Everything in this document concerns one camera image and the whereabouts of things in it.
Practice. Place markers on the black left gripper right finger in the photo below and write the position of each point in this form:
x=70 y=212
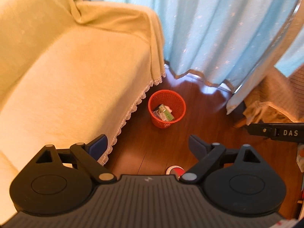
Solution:
x=208 y=156

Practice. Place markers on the orange plastic mesh basket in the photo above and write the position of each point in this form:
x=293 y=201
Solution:
x=170 y=98

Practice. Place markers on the green white medicine box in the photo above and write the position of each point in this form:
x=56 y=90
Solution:
x=169 y=116

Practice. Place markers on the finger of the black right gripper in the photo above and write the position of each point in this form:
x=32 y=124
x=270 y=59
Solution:
x=262 y=129

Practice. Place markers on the brown cloth pile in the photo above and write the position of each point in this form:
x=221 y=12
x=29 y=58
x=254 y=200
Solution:
x=276 y=99

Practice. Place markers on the light blue star curtain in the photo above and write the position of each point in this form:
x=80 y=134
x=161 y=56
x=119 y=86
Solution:
x=223 y=41

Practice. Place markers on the yellow blanket sofa cover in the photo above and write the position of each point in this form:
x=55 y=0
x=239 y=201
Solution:
x=71 y=70

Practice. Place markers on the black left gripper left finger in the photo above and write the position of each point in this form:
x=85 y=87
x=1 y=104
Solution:
x=87 y=155

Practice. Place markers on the red white can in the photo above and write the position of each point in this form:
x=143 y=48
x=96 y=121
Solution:
x=175 y=170

